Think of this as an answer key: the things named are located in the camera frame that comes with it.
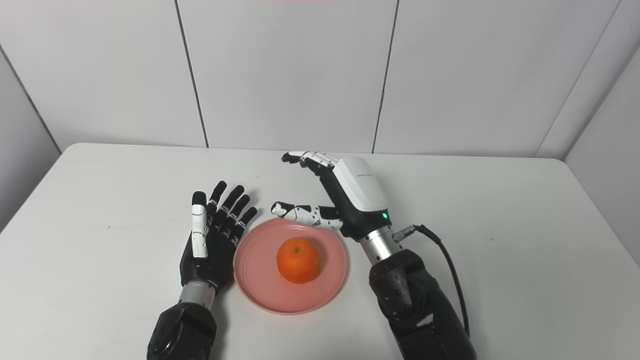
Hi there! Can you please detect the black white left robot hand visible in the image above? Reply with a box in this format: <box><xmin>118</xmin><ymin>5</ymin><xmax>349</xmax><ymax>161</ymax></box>
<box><xmin>179</xmin><ymin>180</ymin><xmax>259</xmax><ymax>293</ymax></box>

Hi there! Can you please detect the orange fruit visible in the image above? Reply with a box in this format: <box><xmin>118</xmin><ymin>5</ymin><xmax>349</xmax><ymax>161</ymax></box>
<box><xmin>276</xmin><ymin>237</ymin><xmax>322</xmax><ymax>285</ymax></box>

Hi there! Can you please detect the pink round plate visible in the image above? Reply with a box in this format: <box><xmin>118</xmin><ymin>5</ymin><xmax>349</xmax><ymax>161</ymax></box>
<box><xmin>233</xmin><ymin>218</ymin><xmax>348</xmax><ymax>316</ymax></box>

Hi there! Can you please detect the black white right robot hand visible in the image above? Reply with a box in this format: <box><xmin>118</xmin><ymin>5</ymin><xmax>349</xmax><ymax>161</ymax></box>
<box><xmin>270</xmin><ymin>151</ymin><xmax>392</xmax><ymax>243</ymax></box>

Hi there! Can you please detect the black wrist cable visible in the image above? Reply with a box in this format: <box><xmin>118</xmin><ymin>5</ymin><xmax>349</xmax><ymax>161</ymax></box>
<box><xmin>392</xmin><ymin>224</ymin><xmax>471</xmax><ymax>337</ymax></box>

